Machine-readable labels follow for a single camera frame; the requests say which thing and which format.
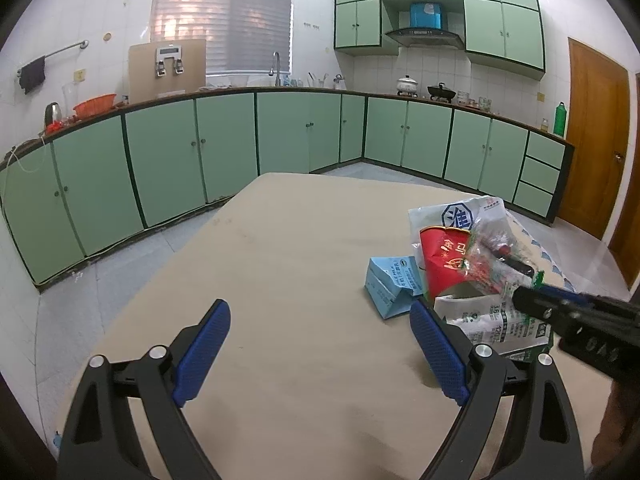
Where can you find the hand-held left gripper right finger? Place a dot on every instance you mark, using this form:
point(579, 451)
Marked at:
point(440, 355)

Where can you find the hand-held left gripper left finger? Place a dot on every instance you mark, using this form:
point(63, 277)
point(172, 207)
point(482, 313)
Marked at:
point(200, 355)

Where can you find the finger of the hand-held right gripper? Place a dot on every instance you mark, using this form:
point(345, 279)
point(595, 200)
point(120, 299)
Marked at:
point(567, 294)
point(540, 305)

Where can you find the white green milk carton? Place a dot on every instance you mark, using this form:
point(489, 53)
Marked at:
point(480, 320)

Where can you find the light blue carton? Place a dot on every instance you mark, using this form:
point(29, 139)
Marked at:
point(390, 285)

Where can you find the clear printed snack wrapper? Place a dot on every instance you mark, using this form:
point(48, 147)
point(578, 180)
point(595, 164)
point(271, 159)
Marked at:
point(487, 230)

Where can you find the red paper cup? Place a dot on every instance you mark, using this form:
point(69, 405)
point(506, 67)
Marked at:
point(440, 260)

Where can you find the white plastic bag blue mark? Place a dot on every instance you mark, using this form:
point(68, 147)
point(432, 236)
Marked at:
point(450, 215)

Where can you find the person's right forearm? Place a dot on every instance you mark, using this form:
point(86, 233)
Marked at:
point(620, 425)

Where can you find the plain wooden door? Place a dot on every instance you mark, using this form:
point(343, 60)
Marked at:
point(627, 210)

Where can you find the beige scalloped tablecloth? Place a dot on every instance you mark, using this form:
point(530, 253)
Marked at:
point(275, 260)

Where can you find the small oil bottle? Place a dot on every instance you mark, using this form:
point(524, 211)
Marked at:
point(544, 126)

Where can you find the green thermos bottle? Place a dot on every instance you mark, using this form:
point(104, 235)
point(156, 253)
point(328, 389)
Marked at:
point(560, 122)

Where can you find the green base cabinets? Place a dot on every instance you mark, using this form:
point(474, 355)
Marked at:
point(165, 155)

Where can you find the clear glass jar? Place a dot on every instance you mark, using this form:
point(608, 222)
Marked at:
point(462, 99)
point(485, 103)

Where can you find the black wok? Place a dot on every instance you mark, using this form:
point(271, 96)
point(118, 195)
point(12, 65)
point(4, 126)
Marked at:
point(441, 92)

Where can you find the white cooking pot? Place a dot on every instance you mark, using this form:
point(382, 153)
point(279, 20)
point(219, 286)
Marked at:
point(407, 85)

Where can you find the orange plastic basket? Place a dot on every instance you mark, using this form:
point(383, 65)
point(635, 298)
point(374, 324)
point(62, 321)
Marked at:
point(95, 105)

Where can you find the cardboard board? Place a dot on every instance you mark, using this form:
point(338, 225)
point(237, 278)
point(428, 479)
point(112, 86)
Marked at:
point(142, 80)

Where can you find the large steel kettle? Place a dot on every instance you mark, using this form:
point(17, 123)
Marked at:
point(52, 115)

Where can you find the clear measuring jug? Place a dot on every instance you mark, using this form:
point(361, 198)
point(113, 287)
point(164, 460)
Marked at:
point(71, 99)

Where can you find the range hood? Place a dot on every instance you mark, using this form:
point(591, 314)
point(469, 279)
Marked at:
point(425, 37)

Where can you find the steel sink faucet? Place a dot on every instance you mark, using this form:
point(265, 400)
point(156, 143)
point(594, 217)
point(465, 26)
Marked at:
point(276, 67)

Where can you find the utensil holder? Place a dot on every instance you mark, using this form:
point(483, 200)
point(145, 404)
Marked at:
point(317, 81)

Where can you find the blue box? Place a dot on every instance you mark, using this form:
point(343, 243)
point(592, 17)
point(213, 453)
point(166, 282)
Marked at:
point(426, 15)

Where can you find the black towel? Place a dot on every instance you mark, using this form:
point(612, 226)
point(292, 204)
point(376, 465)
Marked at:
point(32, 75)

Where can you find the window with blinds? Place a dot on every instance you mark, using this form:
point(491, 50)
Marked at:
point(225, 15)

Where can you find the green wall cabinets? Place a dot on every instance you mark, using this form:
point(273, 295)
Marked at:
point(500, 20)

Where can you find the steel towel rail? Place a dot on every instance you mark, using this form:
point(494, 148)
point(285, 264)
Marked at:
point(60, 51)

